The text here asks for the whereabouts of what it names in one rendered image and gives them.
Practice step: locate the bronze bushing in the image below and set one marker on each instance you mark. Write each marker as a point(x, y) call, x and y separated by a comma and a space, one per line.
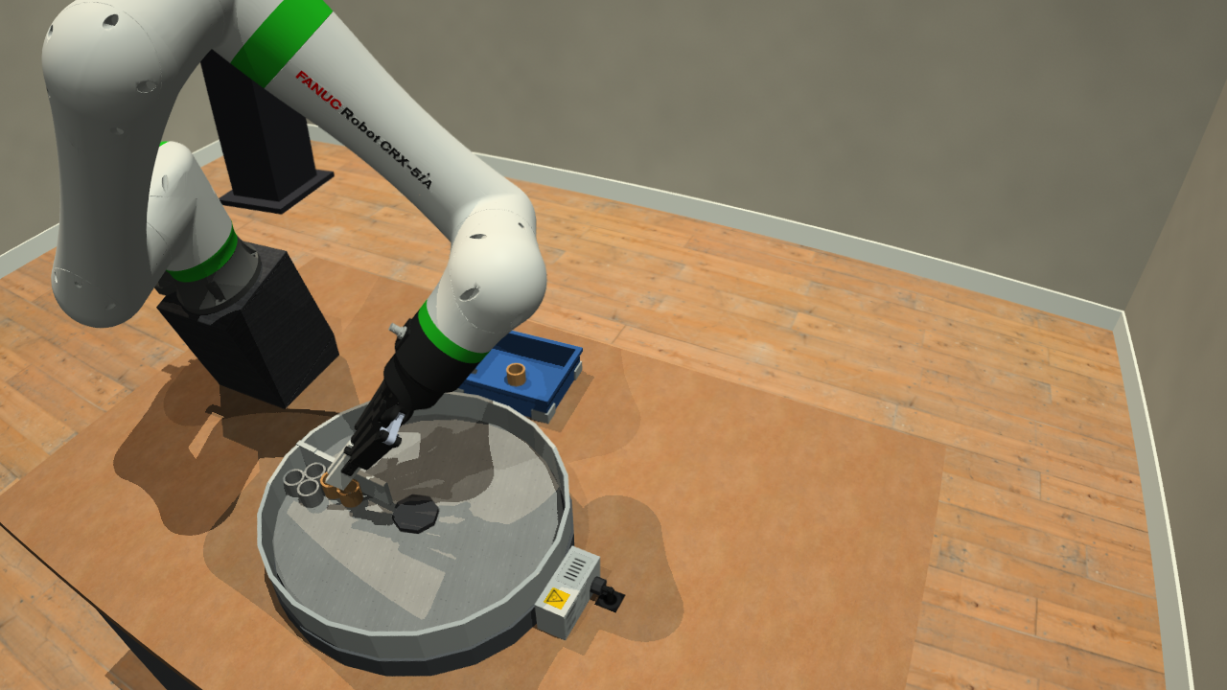
point(354, 498)
point(516, 374)
point(329, 491)

